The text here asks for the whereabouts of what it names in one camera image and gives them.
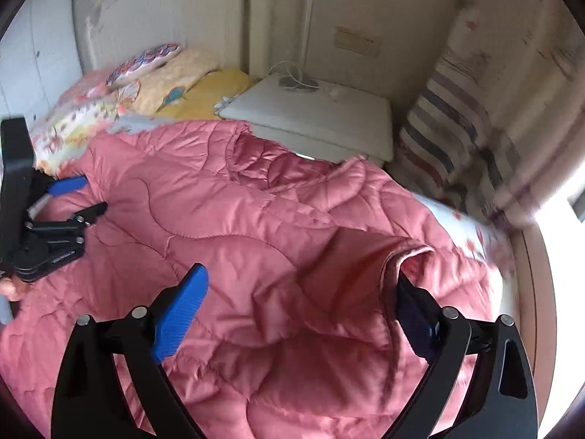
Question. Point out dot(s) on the person's left hand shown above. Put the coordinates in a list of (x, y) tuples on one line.
[(11, 289)]

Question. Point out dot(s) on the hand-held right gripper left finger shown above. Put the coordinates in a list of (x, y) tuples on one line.
[(183, 312)]

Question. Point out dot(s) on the white wardrobe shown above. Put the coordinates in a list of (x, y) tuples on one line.
[(36, 55)]

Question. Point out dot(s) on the white desk lamp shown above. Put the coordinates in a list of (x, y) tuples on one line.
[(307, 27)]

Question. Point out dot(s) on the printed striped curtain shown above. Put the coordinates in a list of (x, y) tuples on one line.
[(480, 100)]

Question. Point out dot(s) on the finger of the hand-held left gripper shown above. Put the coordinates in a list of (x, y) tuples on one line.
[(89, 214), (68, 186)]

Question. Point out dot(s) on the patterned decorative pillow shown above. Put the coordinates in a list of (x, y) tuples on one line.
[(141, 61)]

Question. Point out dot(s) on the yellow pillow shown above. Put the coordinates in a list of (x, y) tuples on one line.
[(215, 92)]

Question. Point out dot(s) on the wall socket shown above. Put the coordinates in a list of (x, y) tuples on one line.
[(356, 42)]

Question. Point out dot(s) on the white nightstand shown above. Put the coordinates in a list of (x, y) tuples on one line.
[(311, 109)]

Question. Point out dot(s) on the pink quilted comforter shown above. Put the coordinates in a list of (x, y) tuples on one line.
[(274, 238)]

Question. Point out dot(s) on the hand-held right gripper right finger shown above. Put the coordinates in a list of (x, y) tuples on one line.
[(413, 318)]

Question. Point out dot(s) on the white bed headboard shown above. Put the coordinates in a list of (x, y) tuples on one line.
[(160, 9)]

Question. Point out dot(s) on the cream floral pillow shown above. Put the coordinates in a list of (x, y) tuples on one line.
[(183, 77)]

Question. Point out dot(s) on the white charger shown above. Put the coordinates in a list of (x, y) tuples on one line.
[(334, 93)]

